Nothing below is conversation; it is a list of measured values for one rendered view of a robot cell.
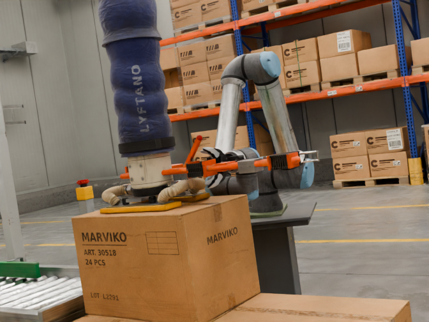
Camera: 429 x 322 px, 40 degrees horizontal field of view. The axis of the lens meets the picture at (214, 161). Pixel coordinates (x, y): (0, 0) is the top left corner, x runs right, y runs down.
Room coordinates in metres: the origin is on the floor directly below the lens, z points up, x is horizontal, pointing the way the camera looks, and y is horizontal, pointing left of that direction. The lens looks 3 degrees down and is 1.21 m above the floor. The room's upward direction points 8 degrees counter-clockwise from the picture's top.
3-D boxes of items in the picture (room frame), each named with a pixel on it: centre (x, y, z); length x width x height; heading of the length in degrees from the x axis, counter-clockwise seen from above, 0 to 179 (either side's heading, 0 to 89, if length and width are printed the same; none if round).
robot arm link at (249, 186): (2.50, -0.11, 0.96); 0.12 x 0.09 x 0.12; 61
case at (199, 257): (2.37, 0.25, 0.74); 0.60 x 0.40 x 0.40; 52
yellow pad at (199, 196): (2.45, 0.20, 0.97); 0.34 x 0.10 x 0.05; 55
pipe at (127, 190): (2.37, 0.26, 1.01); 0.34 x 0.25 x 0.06; 55
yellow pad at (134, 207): (2.30, 0.31, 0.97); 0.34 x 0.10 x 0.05; 55
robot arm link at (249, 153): (2.48, -0.13, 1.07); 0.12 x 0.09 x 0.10; 145
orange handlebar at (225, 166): (2.36, 0.03, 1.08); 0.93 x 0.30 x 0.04; 55
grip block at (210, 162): (2.23, 0.05, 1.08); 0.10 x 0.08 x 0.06; 145
